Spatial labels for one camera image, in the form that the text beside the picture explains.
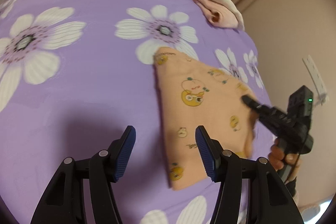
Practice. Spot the white wall power strip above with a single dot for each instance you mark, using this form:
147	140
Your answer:
322	95

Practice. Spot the right hand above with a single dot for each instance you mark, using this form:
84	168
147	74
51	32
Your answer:
278	160

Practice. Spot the purple floral bed sheet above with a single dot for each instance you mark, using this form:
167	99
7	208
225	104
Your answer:
75	74

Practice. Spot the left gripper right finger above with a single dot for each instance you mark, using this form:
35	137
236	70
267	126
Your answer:
269	200

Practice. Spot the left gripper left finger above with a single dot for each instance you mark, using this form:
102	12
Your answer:
63	198

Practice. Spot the beige and pink folded clothes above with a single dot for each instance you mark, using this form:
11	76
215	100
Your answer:
221	13

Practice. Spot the orange cartoon print shirt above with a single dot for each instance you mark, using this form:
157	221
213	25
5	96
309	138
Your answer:
195	94

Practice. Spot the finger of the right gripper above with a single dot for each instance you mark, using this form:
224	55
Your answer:
255	106

